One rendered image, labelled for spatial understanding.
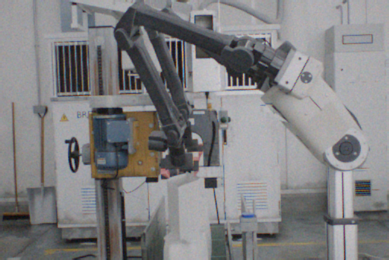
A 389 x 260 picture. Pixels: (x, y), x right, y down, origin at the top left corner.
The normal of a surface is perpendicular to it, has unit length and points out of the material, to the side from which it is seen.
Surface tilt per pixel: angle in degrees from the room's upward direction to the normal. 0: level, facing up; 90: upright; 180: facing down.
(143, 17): 121
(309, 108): 90
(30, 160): 90
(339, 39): 90
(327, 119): 115
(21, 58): 90
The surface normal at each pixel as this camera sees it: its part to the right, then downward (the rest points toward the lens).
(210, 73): -0.03, 0.05
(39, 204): -0.04, -0.19
